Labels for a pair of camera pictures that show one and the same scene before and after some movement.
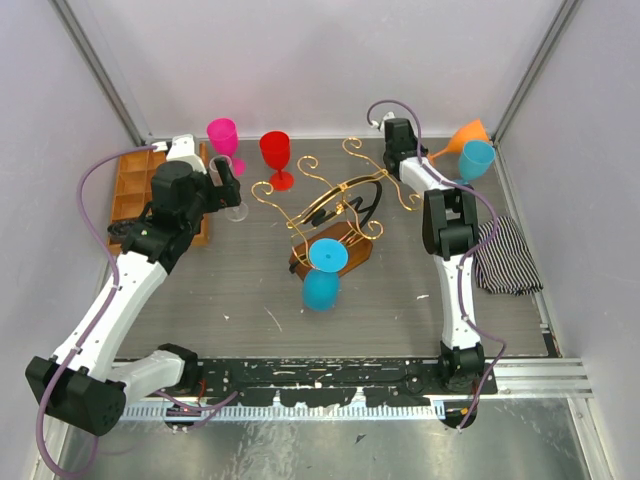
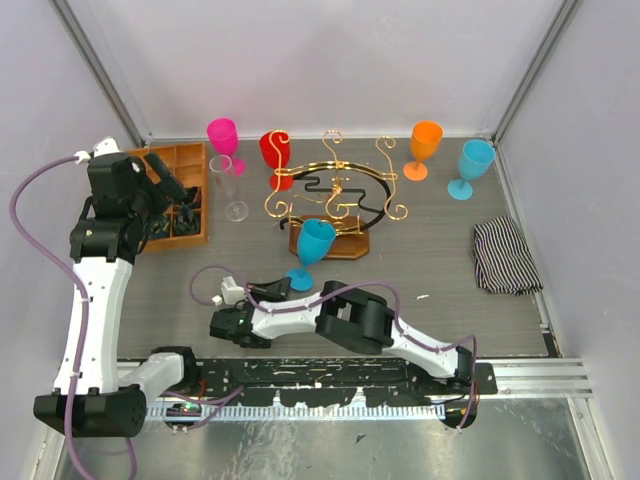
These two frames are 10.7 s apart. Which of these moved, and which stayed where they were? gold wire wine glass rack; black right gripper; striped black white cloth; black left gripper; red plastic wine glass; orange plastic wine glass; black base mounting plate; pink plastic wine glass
Moved: gold wire wine glass rack; orange plastic wine glass; black right gripper; black left gripper
Stayed: red plastic wine glass; pink plastic wine glass; striped black white cloth; black base mounting plate
